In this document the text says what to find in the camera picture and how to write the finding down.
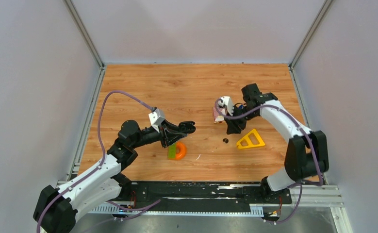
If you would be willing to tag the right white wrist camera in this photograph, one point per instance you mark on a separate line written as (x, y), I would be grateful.
(226, 103)

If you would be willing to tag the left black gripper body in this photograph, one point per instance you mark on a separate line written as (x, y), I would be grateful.
(164, 134)

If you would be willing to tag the green toy brick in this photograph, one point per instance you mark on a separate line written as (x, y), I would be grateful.
(172, 151)

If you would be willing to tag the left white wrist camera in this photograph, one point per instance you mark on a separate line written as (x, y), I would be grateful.
(156, 118)

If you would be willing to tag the playing card box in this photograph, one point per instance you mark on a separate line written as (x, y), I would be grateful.
(217, 117)

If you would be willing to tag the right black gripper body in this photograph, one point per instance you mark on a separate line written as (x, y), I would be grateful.
(236, 110)

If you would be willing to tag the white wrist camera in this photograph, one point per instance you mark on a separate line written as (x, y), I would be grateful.
(156, 118)
(226, 103)

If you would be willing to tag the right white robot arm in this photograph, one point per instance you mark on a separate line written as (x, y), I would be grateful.
(307, 151)

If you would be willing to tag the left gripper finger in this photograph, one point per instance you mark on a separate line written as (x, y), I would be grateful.
(172, 138)
(169, 125)

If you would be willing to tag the yellow triangle block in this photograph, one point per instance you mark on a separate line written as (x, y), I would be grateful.
(251, 140)

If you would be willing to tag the black earbud case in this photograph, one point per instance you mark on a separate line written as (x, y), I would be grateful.
(187, 127)

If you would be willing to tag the orange half ring block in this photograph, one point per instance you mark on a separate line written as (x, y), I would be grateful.
(181, 150)

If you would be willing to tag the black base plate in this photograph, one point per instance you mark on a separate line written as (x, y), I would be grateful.
(200, 197)

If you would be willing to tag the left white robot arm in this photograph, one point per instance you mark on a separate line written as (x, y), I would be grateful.
(59, 209)

